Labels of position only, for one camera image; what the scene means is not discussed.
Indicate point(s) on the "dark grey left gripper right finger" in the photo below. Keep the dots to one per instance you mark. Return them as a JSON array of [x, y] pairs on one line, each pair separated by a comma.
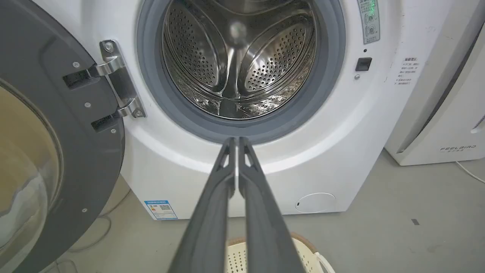
[[265, 227]]

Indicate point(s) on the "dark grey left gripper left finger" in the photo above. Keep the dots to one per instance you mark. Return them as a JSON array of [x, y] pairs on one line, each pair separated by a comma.
[[206, 223]]

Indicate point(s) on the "metal washing machine door hinge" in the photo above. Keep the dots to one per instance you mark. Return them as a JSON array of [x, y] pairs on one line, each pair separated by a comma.
[[120, 81]]

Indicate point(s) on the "grey washing machine door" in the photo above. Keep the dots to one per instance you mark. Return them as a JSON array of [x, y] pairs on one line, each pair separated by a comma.
[[57, 125]]

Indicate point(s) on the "cream plastic laundry basket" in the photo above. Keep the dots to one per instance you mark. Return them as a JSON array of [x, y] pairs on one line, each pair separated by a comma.
[[237, 258]]

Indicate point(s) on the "white front-load washing machine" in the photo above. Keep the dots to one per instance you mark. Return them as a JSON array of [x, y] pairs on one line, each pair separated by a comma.
[[333, 125]]

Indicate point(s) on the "white air purifier appliance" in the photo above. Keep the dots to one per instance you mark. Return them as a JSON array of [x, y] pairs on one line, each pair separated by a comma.
[[443, 98]]

